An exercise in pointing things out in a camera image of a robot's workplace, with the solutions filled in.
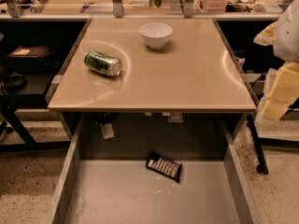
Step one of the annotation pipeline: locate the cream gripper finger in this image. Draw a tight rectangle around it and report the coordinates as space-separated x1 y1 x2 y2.
253 22 277 46
262 62 299 121

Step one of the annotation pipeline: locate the black rxbar chocolate wrapper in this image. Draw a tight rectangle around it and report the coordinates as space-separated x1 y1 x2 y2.
145 151 182 183

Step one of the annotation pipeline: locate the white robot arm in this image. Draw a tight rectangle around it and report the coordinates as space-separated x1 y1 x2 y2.
253 0 299 120

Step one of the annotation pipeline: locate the open grey drawer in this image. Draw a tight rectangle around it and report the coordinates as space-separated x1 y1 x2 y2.
46 114 262 224

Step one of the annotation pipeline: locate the black table leg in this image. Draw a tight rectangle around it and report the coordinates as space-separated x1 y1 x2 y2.
247 115 269 175

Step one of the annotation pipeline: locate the white ceramic bowl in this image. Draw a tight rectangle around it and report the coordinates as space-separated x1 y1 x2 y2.
139 22 173 49

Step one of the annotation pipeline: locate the green soda can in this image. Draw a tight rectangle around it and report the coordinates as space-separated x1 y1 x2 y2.
84 50 122 77

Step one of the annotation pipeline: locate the white paper tag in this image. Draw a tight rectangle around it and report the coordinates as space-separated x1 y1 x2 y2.
100 123 115 139

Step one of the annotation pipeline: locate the clear plastic bottle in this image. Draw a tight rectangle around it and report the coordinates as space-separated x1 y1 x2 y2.
30 0 49 13

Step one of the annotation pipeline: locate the black bag with tan label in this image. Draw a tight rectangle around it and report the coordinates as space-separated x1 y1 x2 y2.
8 46 52 59

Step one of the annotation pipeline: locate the black left frame leg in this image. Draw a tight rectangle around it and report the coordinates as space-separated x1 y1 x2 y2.
0 105 70 152

